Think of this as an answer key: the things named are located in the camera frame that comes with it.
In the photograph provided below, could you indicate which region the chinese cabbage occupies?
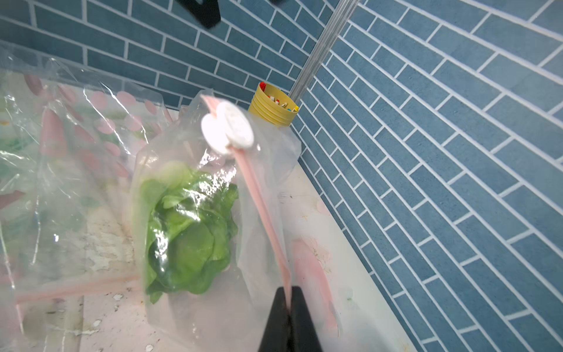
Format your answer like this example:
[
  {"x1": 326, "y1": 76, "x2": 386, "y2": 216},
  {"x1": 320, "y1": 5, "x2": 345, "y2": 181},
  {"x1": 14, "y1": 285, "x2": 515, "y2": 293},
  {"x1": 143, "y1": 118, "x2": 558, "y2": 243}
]
[{"x1": 139, "y1": 161, "x2": 239, "y2": 304}]

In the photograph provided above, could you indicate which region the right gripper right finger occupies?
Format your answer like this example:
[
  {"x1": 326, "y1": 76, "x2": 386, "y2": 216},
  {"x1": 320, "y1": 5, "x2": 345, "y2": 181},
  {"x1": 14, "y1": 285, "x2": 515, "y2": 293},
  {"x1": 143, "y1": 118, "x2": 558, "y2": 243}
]
[{"x1": 289, "y1": 287, "x2": 323, "y2": 352}]

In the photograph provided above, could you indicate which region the yellow pen cup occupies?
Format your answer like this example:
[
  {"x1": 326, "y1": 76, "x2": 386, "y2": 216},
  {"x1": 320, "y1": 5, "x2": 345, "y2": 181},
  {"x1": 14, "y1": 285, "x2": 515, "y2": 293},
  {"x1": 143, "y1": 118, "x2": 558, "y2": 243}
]
[{"x1": 249, "y1": 82, "x2": 299, "y2": 127}]

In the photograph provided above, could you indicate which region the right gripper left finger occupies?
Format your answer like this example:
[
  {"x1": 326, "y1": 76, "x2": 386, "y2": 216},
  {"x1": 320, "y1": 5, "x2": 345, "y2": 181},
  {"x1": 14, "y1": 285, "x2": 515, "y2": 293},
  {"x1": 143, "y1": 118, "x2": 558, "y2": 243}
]
[{"x1": 258, "y1": 287, "x2": 290, "y2": 352}]

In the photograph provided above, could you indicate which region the zip-top bag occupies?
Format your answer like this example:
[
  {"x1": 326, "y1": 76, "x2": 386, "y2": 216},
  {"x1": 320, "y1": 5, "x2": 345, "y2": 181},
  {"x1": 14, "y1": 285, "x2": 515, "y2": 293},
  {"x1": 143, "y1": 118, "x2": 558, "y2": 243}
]
[
  {"x1": 130, "y1": 90, "x2": 301, "y2": 351},
  {"x1": 1, "y1": 44, "x2": 172, "y2": 351}
]

